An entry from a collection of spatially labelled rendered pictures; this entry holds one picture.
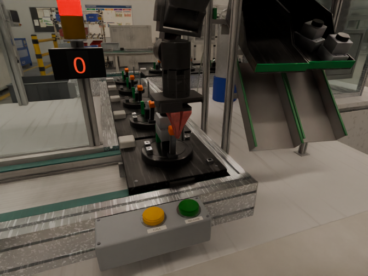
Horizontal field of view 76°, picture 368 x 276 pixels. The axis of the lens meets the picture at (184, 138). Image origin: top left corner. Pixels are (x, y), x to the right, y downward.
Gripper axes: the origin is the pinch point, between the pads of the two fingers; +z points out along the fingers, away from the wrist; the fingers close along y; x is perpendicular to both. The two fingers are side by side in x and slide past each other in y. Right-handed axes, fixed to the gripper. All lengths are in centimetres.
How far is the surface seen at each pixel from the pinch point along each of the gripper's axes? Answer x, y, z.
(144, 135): -23.1, 3.7, 9.7
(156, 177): 1.5, 5.4, 9.5
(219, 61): -86, -54, -3
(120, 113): -42.4, 9.0, 7.8
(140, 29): -731, -121, -15
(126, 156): -10.8, 10.9, 9.6
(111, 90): -91, 9, 10
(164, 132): -5.4, 1.6, 1.6
